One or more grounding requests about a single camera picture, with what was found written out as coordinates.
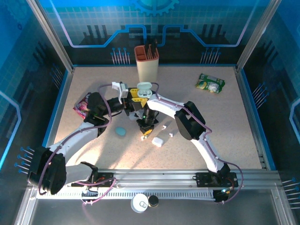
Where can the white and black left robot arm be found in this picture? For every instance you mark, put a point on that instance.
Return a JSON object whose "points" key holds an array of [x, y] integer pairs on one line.
{"points": [[77, 138]]}

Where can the green snack packet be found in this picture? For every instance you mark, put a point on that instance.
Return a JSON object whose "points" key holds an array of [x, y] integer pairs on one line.
{"points": [[208, 83]]}

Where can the aluminium frame post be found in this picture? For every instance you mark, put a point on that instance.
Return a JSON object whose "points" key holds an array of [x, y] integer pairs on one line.
{"points": [[257, 35], [52, 35]]}

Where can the pink snack packet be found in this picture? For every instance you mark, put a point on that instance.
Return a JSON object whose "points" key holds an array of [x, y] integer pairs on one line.
{"points": [[80, 107]]}

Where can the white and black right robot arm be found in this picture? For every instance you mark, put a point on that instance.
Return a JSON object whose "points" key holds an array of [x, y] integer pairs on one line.
{"points": [[164, 105]]}

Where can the grey metal shelf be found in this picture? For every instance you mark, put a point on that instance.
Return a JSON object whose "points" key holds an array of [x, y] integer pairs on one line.
{"points": [[70, 215]]}

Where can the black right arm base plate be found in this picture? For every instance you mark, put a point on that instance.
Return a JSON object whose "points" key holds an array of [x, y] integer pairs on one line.
{"points": [[204, 180]]}

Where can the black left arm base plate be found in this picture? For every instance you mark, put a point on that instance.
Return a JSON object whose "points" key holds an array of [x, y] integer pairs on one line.
{"points": [[106, 181]]}

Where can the beige utensil holder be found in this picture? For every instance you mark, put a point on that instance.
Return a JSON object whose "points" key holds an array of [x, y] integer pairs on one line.
{"points": [[147, 70]]}

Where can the black controller box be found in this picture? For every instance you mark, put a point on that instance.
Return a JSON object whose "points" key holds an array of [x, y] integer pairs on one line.
{"points": [[220, 197]]}

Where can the green oval earbud case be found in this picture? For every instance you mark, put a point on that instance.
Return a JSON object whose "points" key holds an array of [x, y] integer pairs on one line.
{"points": [[144, 85]]}

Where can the aluminium front rail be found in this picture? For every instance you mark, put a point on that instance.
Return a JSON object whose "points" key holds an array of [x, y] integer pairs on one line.
{"points": [[152, 178]]}

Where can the blue oval earbud case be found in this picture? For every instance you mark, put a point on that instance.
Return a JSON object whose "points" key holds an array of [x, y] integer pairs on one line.
{"points": [[120, 131]]}

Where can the aluminium side rail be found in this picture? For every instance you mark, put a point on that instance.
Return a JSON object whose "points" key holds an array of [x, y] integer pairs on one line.
{"points": [[246, 93], [66, 93]]}

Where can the white round lid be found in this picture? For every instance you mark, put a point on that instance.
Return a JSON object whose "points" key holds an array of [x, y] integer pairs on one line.
{"points": [[138, 206]]}

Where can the white square earbud case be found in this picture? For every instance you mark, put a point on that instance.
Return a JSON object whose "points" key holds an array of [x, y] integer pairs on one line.
{"points": [[157, 141]]}

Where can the black round cap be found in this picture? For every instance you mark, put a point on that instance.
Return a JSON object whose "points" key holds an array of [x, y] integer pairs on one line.
{"points": [[153, 201]]}

